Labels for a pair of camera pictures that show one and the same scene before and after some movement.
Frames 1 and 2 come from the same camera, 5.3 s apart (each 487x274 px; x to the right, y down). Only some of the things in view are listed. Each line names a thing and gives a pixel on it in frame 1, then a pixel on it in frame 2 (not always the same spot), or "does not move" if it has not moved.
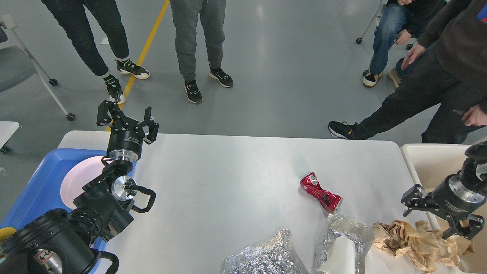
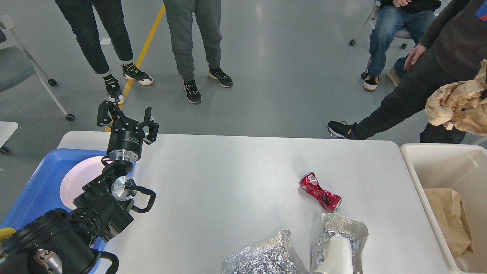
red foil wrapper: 310,183 does not move
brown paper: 433,252 to 462,104
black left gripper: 126,140 does not move
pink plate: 80,176 does not move
